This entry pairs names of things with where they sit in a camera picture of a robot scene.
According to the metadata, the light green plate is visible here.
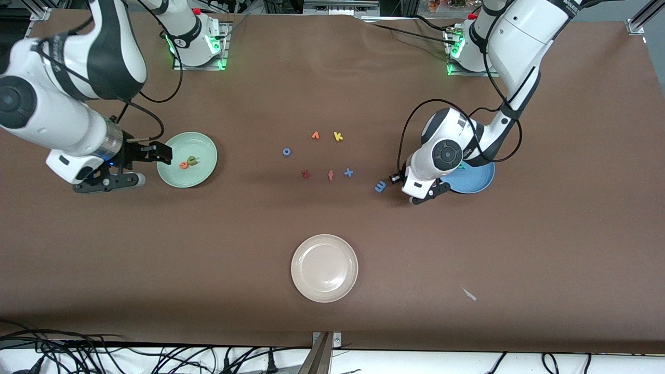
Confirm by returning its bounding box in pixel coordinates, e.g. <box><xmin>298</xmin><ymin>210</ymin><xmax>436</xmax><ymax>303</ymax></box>
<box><xmin>156</xmin><ymin>131</ymin><xmax>218</xmax><ymax>189</ymax></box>

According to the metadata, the blue plate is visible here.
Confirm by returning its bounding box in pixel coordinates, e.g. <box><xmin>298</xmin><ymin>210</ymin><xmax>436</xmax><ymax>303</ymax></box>
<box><xmin>444</xmin><ymin>158</ymin><xmax>496</xmax><ymax>194</ymax></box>

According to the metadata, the brown table mat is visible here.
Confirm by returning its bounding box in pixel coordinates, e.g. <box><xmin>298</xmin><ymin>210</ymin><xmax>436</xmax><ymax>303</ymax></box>
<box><xmin>0</xmin><ymin>8</ymin><xmax>665</xmax><ymax>354</ymax></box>

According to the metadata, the beige plate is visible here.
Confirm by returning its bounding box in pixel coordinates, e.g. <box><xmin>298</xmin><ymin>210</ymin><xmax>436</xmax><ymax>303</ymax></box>
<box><xmin>290</xmin><ymin>234</ymin><xmax>359</xmax><ymax>303</ymax></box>

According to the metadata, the grey power strip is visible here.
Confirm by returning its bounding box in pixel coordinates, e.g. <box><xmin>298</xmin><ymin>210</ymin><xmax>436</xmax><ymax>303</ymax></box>
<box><xmin>303</xmin><ymin>0</ymin><xmax>380</xmax><ymax>16</ymax></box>

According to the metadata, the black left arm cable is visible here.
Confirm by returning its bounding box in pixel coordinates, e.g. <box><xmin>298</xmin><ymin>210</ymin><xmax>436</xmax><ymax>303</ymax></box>
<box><xmin>397</xmin><ymin>0</ymin><xmax>523</xmax><ymax>177</ymax></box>

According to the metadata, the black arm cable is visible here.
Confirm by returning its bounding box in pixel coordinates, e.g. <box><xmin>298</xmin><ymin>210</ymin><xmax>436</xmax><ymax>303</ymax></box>
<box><xmin>397</xmin><ymin>0</ymin><xmax>523</xmax><ymax>177</ymax></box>
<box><xmin>112</xmin><ymin>0</ymin><xmax>183</xmax><ymax>143</ymax></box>

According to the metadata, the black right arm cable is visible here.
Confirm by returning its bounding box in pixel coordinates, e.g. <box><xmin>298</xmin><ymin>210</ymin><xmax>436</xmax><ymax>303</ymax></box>
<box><xmin>112</xmin><ymin>0</ymin><xmax>183</xmax><ymax>143</ymax></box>

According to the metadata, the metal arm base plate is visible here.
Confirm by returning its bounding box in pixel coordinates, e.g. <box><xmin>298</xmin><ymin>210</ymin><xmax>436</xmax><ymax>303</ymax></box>
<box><xmin>173</xmin><ymin>21</ymin><xmax>231</xmax><ymax>71</ymax></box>
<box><xmin>446</xmin><ymin>26</ymin><xmax>502</xmax><ymax>78</ymax></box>

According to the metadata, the thin black table cable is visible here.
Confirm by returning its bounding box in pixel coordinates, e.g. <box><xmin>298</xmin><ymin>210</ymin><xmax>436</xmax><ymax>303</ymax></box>
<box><xmin>358</xmin><ymin>16</ymin><xmax>458</xmax><ymax>47</ymax></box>

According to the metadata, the aluminium frame post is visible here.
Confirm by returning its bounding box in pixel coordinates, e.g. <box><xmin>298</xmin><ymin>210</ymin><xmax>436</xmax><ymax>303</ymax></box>
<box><xmin>299</xmin><ymin>331</ymin><xmax>343</xmax><ymax>374</ymax></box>

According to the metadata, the black cable tangle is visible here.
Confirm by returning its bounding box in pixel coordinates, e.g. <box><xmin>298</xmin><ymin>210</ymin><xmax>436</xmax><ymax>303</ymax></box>
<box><xmin>0</xmin><ymin>322</ymin><xmax>312</xmax><ymax>374</ymax></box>

